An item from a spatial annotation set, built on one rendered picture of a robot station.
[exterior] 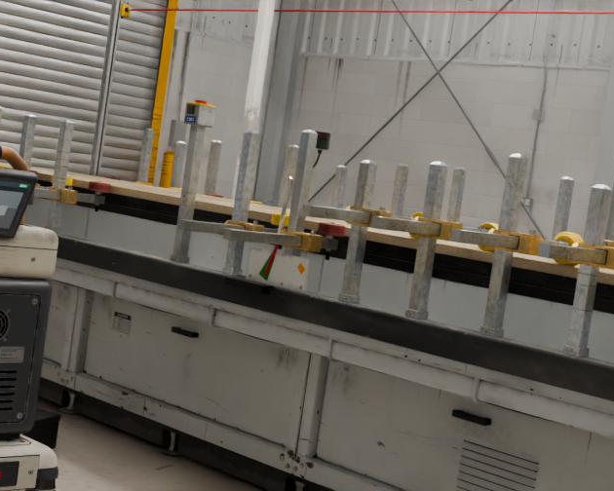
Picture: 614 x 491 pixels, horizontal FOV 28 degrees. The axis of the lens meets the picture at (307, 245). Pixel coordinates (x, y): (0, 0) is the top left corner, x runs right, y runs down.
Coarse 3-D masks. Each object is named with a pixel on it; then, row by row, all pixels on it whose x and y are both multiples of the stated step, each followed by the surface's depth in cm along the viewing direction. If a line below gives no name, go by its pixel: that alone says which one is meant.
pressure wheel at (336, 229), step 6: (324, 222) 366; (330, 222) 367; (324, 228) 364; (330, 228) 364; (336, 228) 364; (342, 228) 365; (324, 234) 364; (330, 234) 364; (336, 234) 364; (342, 234) 366
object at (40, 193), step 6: (36, 192) 437; (42, 192) 439; (48, 192) 440; (54, 192) 442; (48, 198) 441; (54, 198) 442; (78, 198) 450; (84, 198) 452; (90, 198) 454; (96, 198) 455; (102, 198) 457; (96, 204) 457; (102, 204) 458
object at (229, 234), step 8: (224, 232) 339; (232, 232) 337; (240, 232) 339; (248, 232) 342; (256, 232) 344; (264, 232) 349; (232, 240) 338; (240, 240) 340; (248, 240) 342; (256, 240) 344; (264, 240) 346; (272, 240) 349; (280, 240) 351; (288, 240) 353; (296, 240) 356; (328, 240) 365; (336, 240) 367; (328, 248) 365; (336, 248) 368
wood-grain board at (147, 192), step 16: (48, 176) 489; (80, 176) 528; (96, 176) 576; (112, 192) 458; (128, 192) 452; (144, 192) 445; (160, 192) 463; (176, 192) 500; (208, 208) 420; (224, 208) 414; (256, 208) 429; (272, 208) 458; (368, 240) 368; (384, 240) 363; (400, 240) 359; (416, 240) 355; (464, 256) 342; (480, 256) 338; (528, 256) 346; (544, 272) 324; (560, 272) 320; (576, 272) 317; (608, 272) 317
